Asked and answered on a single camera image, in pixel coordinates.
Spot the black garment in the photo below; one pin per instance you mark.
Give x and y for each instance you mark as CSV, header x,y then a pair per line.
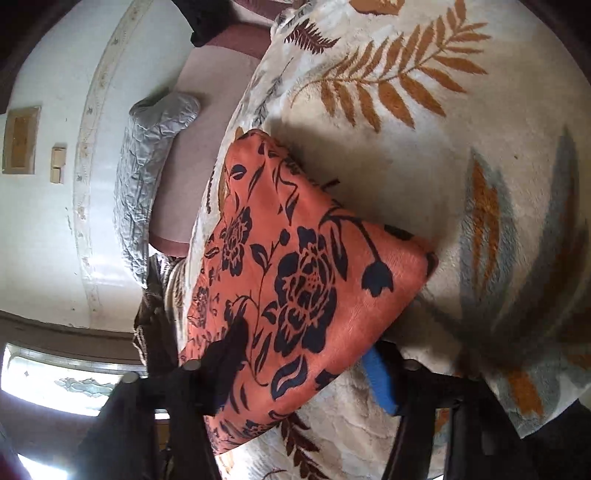
x,y
207,23

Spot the orange floral shirt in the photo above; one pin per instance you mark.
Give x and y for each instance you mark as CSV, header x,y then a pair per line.
x,y
304,258

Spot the dark brown fuzzy garment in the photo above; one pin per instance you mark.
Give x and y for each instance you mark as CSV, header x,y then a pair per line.
x,y
157,314

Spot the beige wall switch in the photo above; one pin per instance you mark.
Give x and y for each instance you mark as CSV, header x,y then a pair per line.
x,y
56,175
58,157

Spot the beige wall frame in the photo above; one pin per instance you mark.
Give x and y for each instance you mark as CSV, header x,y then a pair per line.
x,y
21,141

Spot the stained glass window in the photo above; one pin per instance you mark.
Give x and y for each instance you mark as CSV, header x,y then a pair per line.
x,y
69,378

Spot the pink upholstered sofa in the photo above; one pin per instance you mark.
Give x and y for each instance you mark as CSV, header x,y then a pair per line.
x,y
198,138

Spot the grey quilted pillow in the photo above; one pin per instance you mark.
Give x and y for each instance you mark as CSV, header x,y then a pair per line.
x,y
143,184

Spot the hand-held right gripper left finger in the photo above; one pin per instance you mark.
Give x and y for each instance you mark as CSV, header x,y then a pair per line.
x,y
231,355

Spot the white leaf print blanket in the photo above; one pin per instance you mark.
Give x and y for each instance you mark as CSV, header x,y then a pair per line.
x,y
415,161

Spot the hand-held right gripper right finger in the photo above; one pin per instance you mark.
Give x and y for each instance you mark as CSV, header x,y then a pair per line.
x,y
379,378

